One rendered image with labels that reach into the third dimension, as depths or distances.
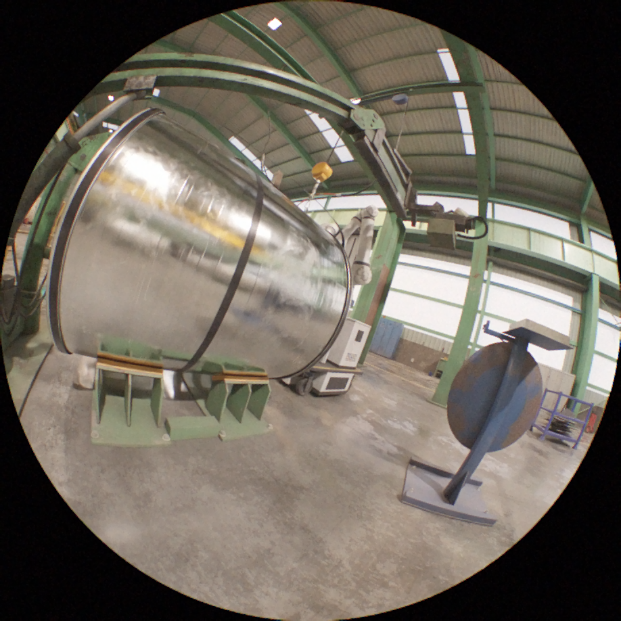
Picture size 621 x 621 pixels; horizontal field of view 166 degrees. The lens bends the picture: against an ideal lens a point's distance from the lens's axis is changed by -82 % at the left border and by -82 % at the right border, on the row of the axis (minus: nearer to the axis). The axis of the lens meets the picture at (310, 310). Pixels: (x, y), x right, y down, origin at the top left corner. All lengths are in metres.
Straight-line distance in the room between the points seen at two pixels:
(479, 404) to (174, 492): 1.46
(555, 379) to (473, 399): 10.44
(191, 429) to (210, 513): 0.41
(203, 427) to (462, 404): 1.33
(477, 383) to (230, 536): 1.32
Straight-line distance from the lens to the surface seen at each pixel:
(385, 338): 10.91
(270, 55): 3.64
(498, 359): 1.37
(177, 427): 1.03
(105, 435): 1.02
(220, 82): 1.02
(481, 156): 3.82
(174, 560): 0.77
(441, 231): 1.43
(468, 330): 4.13
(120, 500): 0.85
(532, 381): 1.50
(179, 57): 1.09
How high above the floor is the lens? 0.73
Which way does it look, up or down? 1 degrees up
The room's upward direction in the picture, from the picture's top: 20 degrees clockwise
